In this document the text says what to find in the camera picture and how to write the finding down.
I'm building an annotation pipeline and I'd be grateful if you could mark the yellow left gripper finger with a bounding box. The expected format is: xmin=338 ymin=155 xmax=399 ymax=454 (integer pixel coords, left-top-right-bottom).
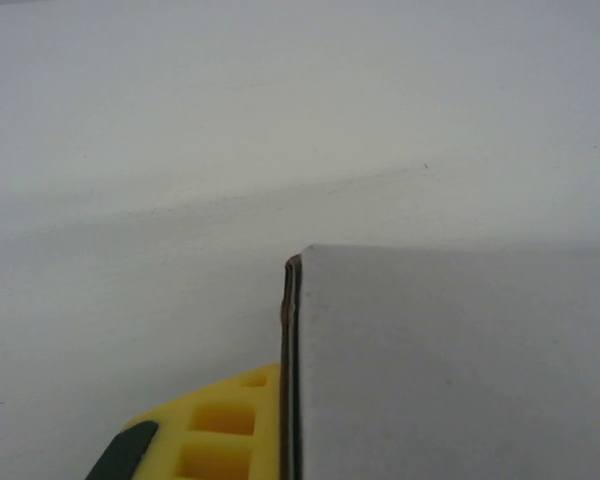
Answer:
xmin=83 ymin=362 xmax=284 ymax=480

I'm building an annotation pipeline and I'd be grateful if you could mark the white paper box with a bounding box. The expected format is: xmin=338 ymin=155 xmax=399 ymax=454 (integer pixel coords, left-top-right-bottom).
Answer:
xmin=278 ymin=243 xmax=600 ymax=480

